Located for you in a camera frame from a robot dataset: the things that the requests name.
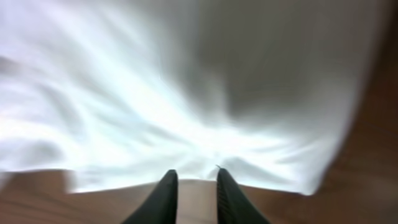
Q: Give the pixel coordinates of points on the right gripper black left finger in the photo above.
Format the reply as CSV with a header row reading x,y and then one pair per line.
x,y
160,207

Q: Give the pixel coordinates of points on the white printed t-shirt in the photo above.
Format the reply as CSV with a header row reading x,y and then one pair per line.
x,y
116,93

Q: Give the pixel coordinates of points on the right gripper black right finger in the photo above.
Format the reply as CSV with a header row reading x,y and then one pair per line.
x,y
233,207

